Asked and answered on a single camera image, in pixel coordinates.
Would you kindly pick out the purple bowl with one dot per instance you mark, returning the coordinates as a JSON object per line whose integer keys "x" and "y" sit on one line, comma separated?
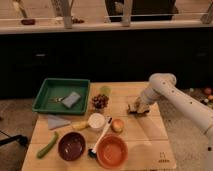
{"x": 71, "y": 146}

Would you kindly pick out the apple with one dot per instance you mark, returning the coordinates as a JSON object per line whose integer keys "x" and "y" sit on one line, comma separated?
{"x": 117, "y": 125}

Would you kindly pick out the yellow banana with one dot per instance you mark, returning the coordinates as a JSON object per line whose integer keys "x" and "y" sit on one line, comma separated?
{"x": 78, "y": 126}

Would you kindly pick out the grey cloth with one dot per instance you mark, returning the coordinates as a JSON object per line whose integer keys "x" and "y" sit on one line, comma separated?
{"x": 56, "y": 122}

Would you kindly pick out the black chair leg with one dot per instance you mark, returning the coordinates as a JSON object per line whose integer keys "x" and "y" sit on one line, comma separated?
{"x": 20, "y": 139}

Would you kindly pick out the small metal fork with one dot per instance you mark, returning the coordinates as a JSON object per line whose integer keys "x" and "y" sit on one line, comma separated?
{"x": 58, "y": 99}

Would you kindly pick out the green plastic tray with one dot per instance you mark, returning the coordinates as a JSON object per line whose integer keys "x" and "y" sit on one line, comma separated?
{"x": 59, "y": 87}

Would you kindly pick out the orange bowl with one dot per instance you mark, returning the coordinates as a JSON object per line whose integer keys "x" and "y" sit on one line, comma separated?
{"x": 112, "y": 152}

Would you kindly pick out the grey sponge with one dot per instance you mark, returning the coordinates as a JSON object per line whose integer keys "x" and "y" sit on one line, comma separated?
{"x": 70, "y": 100}

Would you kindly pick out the dark red dish on shelf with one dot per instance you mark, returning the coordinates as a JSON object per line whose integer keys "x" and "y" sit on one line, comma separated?
{"x": 28, "y": 21}

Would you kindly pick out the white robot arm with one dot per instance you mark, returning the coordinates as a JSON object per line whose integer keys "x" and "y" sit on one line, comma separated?
{"x": 163, "y": 84}

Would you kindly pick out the brown block eraser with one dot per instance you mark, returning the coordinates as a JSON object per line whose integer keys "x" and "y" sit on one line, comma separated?
{"x": 134, "y": 113}

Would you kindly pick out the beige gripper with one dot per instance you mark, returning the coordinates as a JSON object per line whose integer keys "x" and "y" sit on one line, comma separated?
{"x": 139, "y": 104}

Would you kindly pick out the bunch of dark grapes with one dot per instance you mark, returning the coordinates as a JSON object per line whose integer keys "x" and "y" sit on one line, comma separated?
{"x": 100, "y": 101}

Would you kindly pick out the green cucumber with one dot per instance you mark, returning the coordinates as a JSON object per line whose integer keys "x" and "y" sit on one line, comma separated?
{"x": 42, "y": 152}

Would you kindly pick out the white cup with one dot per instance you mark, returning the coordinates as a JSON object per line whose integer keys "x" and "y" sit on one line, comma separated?
{"x": 96, "y": 121}

